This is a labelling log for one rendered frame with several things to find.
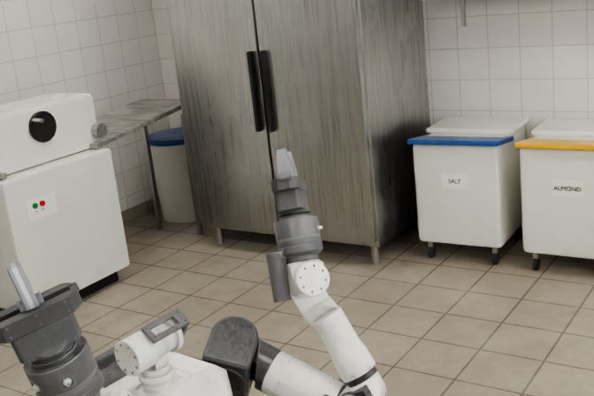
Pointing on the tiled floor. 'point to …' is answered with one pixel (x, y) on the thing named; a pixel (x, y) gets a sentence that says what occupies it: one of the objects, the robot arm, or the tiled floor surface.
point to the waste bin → (172, 175)
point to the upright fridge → (301, 84)
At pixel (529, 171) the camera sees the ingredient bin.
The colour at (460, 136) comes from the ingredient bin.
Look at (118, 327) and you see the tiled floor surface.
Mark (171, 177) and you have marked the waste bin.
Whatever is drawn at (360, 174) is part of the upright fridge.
